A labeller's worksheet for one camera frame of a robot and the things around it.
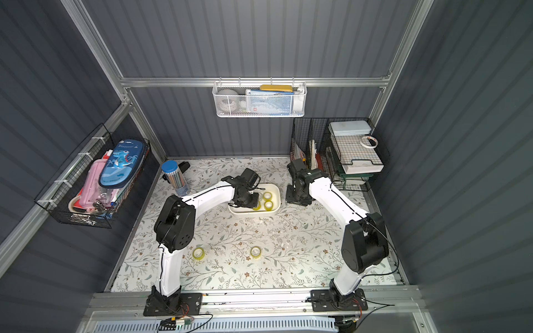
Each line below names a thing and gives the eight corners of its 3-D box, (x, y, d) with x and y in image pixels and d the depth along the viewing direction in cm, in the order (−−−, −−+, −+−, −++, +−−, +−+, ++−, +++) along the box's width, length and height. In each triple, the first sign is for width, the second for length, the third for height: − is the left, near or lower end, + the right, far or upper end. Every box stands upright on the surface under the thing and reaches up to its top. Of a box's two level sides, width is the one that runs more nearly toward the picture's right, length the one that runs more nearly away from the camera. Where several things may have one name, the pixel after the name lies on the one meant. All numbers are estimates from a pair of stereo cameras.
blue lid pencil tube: (174, 197, 106) (158, 172, 91) (178, 185, 111) (164, 159, 95) (187, 197, 106) (173, 172, 91) (191, 185, 111) (178, 159, 95)
